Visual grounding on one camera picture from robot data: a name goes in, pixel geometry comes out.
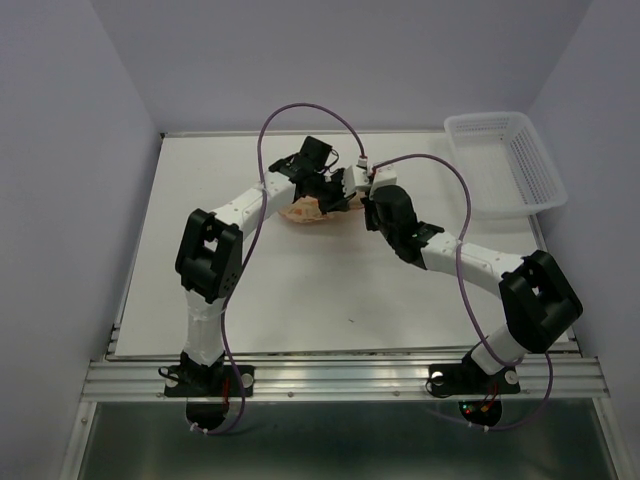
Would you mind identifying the aluminium mounting rail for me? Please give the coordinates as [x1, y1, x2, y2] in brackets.
[81, 354, 609, 403]

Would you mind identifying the white plastic basket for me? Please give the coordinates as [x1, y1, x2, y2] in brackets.
[444, 111, 568, 219]

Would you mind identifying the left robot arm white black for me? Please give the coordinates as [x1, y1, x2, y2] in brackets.
[159, 136, 351, 397]

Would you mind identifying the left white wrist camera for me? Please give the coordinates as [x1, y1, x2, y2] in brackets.
[342, 156, 372, 197]

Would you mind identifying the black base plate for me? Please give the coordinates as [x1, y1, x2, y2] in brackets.
[158, 365, 241, 398]
[425, 363, 521, 398]

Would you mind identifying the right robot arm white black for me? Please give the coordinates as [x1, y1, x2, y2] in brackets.
[362, 185, 583, 396]

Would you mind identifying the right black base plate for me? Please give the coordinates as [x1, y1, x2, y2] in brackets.
[425, 363, 521, 398]

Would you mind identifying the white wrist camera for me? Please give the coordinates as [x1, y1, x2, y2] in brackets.
[369, 165, 397, 197]
[342, 156, 372, 197]

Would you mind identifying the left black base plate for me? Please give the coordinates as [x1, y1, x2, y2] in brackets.
[158, 365, 241, 398]

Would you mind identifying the pink patterned laundry bag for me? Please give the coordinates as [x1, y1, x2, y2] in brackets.
[278, 195, 364, 225]

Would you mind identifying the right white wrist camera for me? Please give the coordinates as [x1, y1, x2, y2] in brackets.
[369, 165, 397, 197]

